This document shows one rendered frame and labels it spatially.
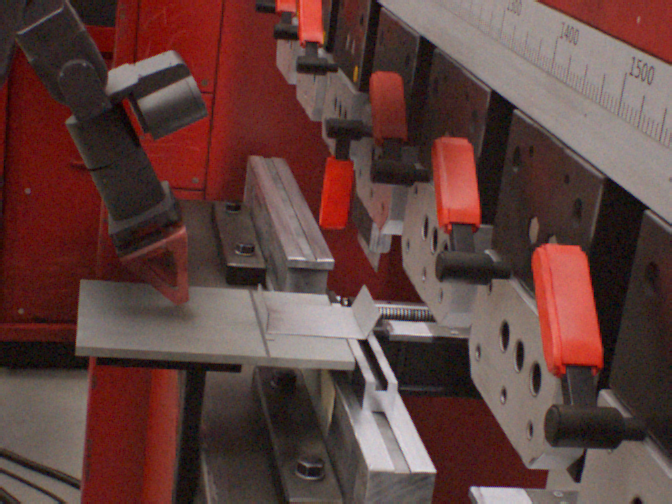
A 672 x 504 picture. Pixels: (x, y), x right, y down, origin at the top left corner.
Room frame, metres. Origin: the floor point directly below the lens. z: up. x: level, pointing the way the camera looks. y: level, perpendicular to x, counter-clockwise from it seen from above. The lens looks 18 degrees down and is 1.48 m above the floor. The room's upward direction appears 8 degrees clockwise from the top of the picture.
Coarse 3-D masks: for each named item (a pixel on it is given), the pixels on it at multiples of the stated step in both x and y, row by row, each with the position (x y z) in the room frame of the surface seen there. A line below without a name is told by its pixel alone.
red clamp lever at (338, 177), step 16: (336, 128) 1.08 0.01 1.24; (352, 128) 1.08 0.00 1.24; (368, 128) 1.09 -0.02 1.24; (336, 144) 1.08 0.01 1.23; (336, 160) 1.08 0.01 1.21; (352, 160) 1.09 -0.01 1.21; (336, 176) 1.08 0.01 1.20; (352, 176) 1.08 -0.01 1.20; (336, 192) 1.08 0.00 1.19; (320, 208) 1.09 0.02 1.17; (336, 208) 1.08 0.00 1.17; (320, 224) 1.08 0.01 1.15; (336, 224) 1.08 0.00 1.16
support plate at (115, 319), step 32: (96, 288) 1.26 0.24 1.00; (128, 288) 1.28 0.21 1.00; (192, 288) 1.30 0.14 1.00; (96, 320) 1.18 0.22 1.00; (128, 320) 1.19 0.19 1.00; (160, 320) 1.20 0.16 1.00; (192, 320) 1.21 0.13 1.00; (224, 320) 1.22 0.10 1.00; (96, 352) 1.11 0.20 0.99; (128, 352) 1.12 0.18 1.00; (160, 352) 1.12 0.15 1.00; (192, 352) 1.13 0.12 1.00; (224, 352) 1.14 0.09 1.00; (256, 352) 1.15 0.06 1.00; (288, 352) 1.16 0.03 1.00; (320, 352) 1.17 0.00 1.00
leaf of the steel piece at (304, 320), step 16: (272, 304) 1.28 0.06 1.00; (288, 304) 1.29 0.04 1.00; (304, 304) 1.29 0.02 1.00; (272, 320) 1.23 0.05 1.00; (288, 320) 1.24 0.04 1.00; (304, 320) 1.25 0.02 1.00; (320, 320) 1.25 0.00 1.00; (336, 320) 1.26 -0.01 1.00; (352, 320) 1.26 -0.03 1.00; (304, 336) 1.21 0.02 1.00; (320, 336) 1.21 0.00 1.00; (336, 336) 1.21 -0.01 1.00; (352, 336) 1.22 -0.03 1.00
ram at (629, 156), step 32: (384, 0) 1.14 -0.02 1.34; (416, 0) 1.03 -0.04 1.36; (544, 0) 0.74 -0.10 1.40; (576, 0) 0.69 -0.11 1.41; (608, 0) 0.64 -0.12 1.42; (640, 0) 0.61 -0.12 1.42; (448, 32) 0.92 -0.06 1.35; (480, 32) 0.85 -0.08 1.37; (608, 32) 0.64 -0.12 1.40; (640, 32) 0.60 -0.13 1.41; (480, 64) 0.84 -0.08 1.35; (512, 64) 0.77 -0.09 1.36; (512, 96) 0.76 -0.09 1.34; (544, 96) 0.71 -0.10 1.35; (576, 96) 0.66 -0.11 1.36; (576, 128) 0.66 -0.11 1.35; (608, 128) 0.62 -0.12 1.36; (608, 160) 0.61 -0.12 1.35; (640, 160) 0.57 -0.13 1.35; (640, 192) 0.57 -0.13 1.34
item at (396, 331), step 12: (384, 324) 1.26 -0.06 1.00; (396, 324) 1.26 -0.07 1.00; (408, 324) 1.27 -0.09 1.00; (420, 324) 1.27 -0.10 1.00; (432, 324) 1.28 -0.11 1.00; (396, 336) 1.24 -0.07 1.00; (408, 336) 1.24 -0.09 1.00; (420, 336) 1.24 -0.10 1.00; (432, 336) 1.24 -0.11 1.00; (444, 336) 1.25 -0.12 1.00; (456, 336) 1.25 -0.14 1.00; (468, 336) 1.25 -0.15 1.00
